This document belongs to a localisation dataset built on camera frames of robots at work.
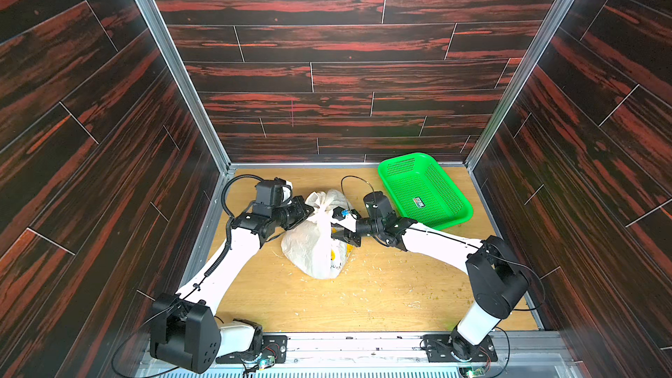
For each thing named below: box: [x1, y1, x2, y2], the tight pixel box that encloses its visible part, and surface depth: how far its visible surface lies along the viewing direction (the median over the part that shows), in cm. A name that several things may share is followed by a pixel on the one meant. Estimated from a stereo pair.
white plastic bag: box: [280, 189, 354, 280], surface depth 82 cm
